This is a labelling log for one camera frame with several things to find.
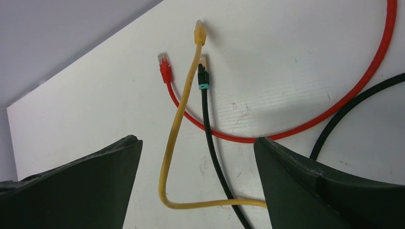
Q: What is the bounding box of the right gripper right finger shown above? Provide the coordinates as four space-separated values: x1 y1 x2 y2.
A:
254 137 405 229

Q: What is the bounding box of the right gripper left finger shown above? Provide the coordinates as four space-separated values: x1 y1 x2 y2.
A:
0 135 143 229

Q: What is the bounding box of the red ethernet cable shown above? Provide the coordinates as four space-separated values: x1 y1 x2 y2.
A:
157 0 398 144

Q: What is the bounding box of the black ethernet cable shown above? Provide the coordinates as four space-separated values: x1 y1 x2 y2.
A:
197 53 405 229

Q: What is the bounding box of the yellow ethernet cable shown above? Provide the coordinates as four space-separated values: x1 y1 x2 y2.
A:
158 19 268 210

